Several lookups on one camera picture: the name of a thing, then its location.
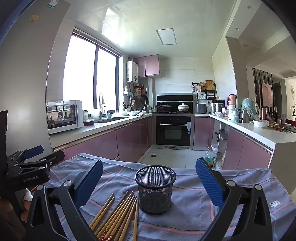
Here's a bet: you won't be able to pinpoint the pink wall cabinet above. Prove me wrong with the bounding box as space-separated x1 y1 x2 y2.
134 55 160 77

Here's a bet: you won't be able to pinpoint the white countertop oven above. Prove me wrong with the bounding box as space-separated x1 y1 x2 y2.
46 100 85 135

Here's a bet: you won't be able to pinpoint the white bowl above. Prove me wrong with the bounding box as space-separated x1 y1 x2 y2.
253 119 270 128

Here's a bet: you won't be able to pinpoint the green fan in plastic cover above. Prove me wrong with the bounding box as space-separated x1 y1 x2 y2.
241 98 262 122

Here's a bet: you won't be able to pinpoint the cooking oil bottle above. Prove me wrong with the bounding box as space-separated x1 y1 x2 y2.
205 147 216 168

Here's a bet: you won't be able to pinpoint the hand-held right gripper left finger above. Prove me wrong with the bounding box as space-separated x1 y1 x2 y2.
25 159 104 241

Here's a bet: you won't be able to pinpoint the blue-grey plaid cloth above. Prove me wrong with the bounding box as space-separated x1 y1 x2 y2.
45 152 293 241

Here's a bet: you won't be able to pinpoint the person's left hand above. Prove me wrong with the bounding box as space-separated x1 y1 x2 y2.
0 188 33 223

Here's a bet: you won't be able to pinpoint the bundle of wooden chopsticks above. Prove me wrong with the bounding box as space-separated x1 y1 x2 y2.
89 190 139 241

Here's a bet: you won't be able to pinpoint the steel stock pot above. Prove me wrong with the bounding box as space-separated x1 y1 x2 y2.
212 100 226 114

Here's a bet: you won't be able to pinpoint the black mesh pen holder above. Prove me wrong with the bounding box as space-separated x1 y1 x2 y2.
135 165 176 215

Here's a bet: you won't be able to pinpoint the steel kitchen faucet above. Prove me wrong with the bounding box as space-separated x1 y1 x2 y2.
99 93 105 120

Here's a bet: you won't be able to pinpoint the curved pink base cabinet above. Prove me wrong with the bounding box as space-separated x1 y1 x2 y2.
225 126 272 171

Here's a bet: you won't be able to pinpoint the white water heater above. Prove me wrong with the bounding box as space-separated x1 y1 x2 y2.
126 61 139 83

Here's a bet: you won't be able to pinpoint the ceiling light panel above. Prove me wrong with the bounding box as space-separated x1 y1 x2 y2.
156 28 177 45

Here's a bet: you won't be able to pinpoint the kitchen window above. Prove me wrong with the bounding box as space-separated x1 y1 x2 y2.
63 28 122 110

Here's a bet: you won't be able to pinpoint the grey refrigerator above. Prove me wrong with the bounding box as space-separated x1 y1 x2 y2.
0 0 72 158

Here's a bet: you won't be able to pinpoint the built-in black oven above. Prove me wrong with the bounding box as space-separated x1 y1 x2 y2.
155 115 192 146

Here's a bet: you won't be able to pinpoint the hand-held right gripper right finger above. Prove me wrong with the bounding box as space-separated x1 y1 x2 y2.
195 158 273 241

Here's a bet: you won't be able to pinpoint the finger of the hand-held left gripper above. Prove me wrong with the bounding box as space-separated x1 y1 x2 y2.
10 150 65 173
7 146 44 166

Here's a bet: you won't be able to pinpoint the long pink base cabinet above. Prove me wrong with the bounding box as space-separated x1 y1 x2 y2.
53 116 153 163

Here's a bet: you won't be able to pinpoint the black wall rack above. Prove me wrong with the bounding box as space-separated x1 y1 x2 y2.
192 80 217 100

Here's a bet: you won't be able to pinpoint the framed wall picture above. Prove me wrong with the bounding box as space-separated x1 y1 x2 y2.
261 82 273 108

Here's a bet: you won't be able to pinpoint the narrow pink base cabinet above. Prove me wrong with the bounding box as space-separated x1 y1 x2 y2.
194 116 214 147

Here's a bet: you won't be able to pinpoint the black range hood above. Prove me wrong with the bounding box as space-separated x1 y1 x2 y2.
157 93 193 113

